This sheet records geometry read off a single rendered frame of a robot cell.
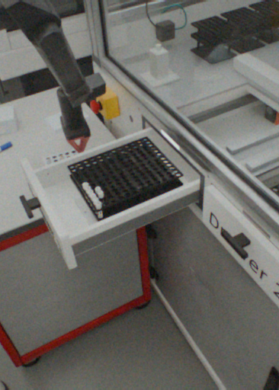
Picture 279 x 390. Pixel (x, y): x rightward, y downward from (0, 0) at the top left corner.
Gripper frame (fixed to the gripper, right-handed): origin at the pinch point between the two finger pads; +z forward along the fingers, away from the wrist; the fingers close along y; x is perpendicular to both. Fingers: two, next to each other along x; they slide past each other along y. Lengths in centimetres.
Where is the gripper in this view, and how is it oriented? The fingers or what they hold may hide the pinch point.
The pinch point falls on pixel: (80, 148)
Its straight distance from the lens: 120.4
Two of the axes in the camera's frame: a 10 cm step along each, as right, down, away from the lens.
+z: 0.6, 6.9, 7.2
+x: -9.4, 2.8, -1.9
